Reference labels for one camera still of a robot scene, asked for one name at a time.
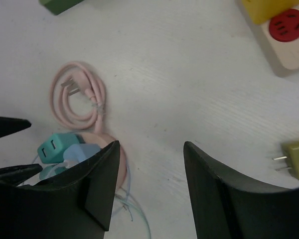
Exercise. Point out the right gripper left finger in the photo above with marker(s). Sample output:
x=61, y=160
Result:
x=75, y=204

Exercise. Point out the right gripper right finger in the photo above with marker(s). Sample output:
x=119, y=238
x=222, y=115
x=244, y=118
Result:
x=227, y=204

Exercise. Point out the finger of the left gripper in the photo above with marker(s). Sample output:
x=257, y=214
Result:
x=15, y=175
x=10, y=126

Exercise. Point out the teal dual usb charger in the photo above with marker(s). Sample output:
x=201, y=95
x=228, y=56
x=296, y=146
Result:
x=51, y=151

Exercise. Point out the light blue charger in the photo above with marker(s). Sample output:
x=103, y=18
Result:
x=78, y=153

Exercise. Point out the olive yellow charger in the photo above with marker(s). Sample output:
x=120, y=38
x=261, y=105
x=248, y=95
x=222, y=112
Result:
x=290, y=156

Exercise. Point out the green power strip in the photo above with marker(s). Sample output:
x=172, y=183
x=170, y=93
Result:
x=57, y=7

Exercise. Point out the beige wooden power strip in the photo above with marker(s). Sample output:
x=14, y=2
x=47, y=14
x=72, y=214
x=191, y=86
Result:
x=279, y=41

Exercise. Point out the yellow cube adapter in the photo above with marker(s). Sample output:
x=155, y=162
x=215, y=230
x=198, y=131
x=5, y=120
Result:
x=259, y=11

